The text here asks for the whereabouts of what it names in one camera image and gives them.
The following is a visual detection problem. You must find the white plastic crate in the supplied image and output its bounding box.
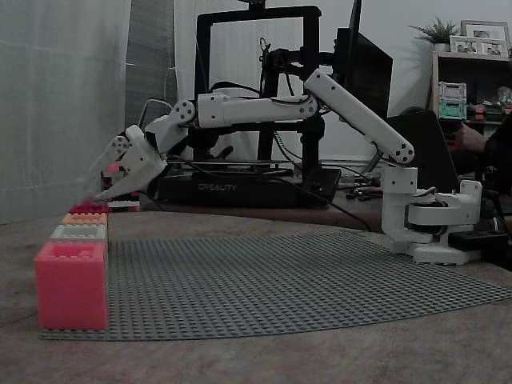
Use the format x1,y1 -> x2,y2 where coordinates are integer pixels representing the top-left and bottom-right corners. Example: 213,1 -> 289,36
438,81 -> 469,102

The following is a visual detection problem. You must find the black laptop lid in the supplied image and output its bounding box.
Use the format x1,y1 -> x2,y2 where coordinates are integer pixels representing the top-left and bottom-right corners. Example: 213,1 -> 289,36
386,110 -> 462,190

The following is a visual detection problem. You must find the large pink brick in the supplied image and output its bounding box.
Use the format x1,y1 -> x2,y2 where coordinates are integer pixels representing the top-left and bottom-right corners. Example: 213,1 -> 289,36
34,241 -> 110,331

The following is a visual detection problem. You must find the person's dark-sleeved forearm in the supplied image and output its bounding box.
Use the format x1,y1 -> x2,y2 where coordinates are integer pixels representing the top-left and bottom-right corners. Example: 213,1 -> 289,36
482,122 -> 512,171

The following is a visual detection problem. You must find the large white photo frame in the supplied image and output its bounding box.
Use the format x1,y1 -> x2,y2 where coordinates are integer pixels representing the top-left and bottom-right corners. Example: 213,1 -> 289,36
460,19 -> 510,42

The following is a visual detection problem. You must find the wooden shelf unit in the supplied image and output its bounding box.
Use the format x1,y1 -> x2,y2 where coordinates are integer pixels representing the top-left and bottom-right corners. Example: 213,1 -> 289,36
429,50 -> 512,126

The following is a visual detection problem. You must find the orange brick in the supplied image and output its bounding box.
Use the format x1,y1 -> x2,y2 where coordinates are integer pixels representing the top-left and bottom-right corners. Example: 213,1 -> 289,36
59,212 -> 110,227

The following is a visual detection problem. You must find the black power strip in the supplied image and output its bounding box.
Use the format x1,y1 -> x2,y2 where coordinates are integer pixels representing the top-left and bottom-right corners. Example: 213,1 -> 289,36
446,229 -> 510,252

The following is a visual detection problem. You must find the grey studded baseplate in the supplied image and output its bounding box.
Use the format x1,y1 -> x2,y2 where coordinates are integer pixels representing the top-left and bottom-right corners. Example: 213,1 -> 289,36
38,230 -> 512,342

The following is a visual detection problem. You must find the small red brick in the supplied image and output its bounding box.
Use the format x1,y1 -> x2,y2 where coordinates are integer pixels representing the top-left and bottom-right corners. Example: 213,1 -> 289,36
68,202 -> 110,216

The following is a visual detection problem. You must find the small white photo frame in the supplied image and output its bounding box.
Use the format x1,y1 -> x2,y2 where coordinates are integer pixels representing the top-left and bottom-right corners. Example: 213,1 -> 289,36
479,38 -> 509,58
449,35 -> 480,54

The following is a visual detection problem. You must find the green potted plant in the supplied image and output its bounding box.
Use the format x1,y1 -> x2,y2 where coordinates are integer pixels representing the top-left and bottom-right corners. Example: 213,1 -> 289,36
408,15 -> 461,53

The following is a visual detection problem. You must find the person's hand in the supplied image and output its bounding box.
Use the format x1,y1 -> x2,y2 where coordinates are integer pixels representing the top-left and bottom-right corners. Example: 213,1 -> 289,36
454,123 -> 490,154

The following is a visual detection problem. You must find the black Creality 3D printer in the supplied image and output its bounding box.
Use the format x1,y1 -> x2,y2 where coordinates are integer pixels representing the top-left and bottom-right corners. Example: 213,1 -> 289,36
154,2 -> 342,210

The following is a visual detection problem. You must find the green plastic crate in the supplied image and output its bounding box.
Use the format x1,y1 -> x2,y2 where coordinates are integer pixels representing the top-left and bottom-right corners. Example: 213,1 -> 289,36
438,98 -> 469,120

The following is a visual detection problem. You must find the grey white brick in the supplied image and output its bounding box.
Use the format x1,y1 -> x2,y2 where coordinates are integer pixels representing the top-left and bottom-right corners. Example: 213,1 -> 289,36
49,223 -> 110,246

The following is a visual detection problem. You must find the black computer monitor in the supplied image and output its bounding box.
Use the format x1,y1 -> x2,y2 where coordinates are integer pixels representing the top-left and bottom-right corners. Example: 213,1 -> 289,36
333,0 -> 395,121

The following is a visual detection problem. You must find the black power cable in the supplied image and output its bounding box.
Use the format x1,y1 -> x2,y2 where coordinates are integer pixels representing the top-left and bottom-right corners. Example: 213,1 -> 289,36
326,198 -> 374,234

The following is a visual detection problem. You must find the white sheer curtain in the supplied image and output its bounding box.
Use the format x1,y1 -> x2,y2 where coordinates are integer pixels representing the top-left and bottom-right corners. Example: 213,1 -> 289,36
0,0 -> 134,226

